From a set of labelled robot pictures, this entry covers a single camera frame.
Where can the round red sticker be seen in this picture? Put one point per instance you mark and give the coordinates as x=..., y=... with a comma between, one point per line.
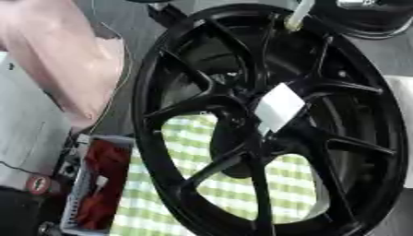
x=39, y=184

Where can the black round tire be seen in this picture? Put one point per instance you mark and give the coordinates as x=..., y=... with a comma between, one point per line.
x=371, y=21

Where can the black spoked wheel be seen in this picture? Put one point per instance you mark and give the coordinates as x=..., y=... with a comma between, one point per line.
x=161, y=172

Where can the white perforated basket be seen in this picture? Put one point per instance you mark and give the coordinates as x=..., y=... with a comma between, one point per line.
x=75, y=196

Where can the red cloth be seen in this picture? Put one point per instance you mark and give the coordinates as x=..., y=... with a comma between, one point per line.
x=105, y=181

